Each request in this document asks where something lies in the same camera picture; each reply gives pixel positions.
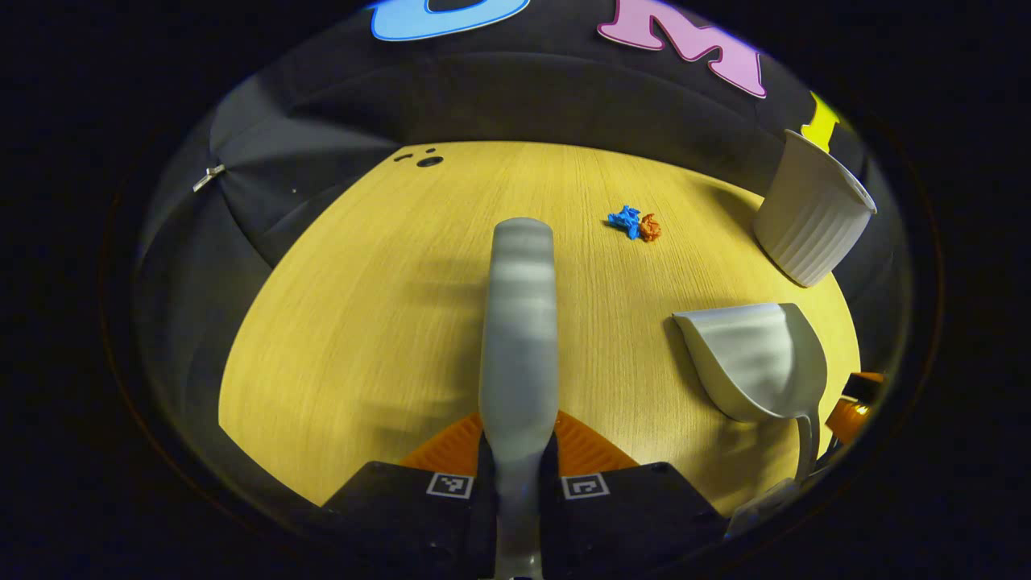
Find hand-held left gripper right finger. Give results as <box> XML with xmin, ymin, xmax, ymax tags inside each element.
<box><xmin>541</xmin><ymin>411</ymin><xmax>730</xmax><ymax>579</ymax></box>

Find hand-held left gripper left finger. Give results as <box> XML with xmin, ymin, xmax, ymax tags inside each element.
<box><xmin>321</xmin><ymin>412</ymin><xmax>496</xmax><ymax>579</ymax></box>

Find white dustpan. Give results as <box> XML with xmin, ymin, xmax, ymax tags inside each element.
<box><xmin>671</xmin><ymin>302</ymin><xmax>829</xmax><ymax>484</ymax></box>

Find white ribbed garbage bin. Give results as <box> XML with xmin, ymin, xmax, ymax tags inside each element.
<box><xmin>752</xmin><ymin>129</ymin><xmax>879</xmax><ymax>288</ymax></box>

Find small white broom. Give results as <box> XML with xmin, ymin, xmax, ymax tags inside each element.
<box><xmin>478</xmin><ymin>216</ymin><xmax>561</xmax><ymax>579</ymax></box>

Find blue paper scrap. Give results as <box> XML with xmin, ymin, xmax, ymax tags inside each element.
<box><xmin>607</xmin><ymin>205</ymin><xmax>643</xmax><ymax>240</ymax></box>

